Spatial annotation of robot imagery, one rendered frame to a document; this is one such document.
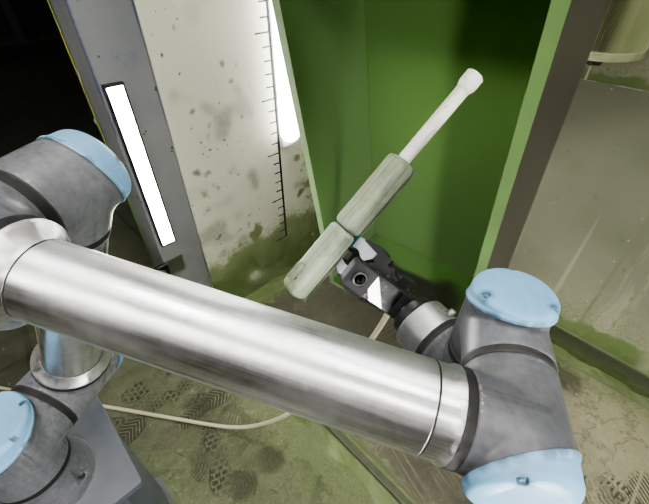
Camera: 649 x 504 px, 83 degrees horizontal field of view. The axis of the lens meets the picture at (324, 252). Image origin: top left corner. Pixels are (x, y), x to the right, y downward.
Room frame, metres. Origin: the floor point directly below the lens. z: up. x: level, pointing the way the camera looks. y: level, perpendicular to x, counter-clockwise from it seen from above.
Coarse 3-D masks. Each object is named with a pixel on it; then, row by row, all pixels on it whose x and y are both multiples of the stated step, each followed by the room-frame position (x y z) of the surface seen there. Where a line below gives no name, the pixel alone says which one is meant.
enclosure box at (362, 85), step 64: (320, 0) 1.12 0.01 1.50; (384, 0) 1.23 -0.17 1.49; (448, 0) 1.10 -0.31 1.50; (512, 0) 1.00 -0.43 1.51; (576, 0) 0.63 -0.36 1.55; (320, 64) 1.12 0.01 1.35; (384, 64) 1.26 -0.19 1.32; (448, 64) 1.12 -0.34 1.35; (512, 64) 1.00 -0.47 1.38; (576, 64) 0.80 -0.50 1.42; (320, 128) 1.12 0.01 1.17; (384, 128) 1.29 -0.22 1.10; (448, 128) 1.13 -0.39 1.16; (512, 128) 1.00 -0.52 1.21; (320, 192) 1.11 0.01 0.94; (448, 192) 1.15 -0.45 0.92; (512, 192) 0.67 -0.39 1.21; (448, 256) 1.17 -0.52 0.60
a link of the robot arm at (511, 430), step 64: (0, 192) 0.32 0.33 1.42; (0, 256) 0.25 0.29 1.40; (64, 256) 0.26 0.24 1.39; (0, 320) 0.22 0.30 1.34; (64, 320) 0.21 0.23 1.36; (128, 320) 0.20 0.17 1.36; (192, 320) 0.20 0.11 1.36; (256, 320) 0.21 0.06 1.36; (256, 384) 0.16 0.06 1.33; (320, 384) 0.16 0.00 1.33; (384, 384) 0.16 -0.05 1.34; (448, 384) 0.16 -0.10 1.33; (512, 384) 0.17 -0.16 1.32; (448, 448) 0.12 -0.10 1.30; (512, 448) 0.12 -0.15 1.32; (576, 448) 0.12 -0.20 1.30
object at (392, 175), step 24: (456, 96) 0.62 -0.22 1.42; (432, 120) 0.61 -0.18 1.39; (408, 144) 0.60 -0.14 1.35; (384, 168) 0.57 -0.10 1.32; (408, 168) 0.56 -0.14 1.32; (360, 192) 0.56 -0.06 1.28; (384, 192) 0.54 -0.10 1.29; (360, 216) 0.52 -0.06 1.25; (336, 240) 0.50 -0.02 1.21; (312, 264) 0.49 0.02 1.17; (336, 264) 0.50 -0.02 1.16; (288, 288) 0.47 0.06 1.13; (312, 288) 0.47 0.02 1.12
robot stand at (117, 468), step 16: (96, 400) 0.51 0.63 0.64; (96, 416) 0.47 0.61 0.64; (80, 432) 0.43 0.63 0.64; (96, 432) 0.43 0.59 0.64; (112, 432) 0.43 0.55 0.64; (96, 448) 0.39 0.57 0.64; (112, 448) 0.39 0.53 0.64; (128, 448) 0.48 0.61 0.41; (96, 464) 0.35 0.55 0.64; (112, 464) 0.35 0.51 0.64; (128, 464) 0.35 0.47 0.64; (96, 480) 0.32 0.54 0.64; (112, 480) 0.32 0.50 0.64; (128, 480) 0.32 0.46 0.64; (144, 480) 0.38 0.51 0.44; (160, 480) 0.52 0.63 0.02; (96, 496) 0.28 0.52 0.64; (112, 496) 0.28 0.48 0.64; (128, 496) 0.29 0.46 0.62; (144, 496) 0.32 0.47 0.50; (160, 496) 0.40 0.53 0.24
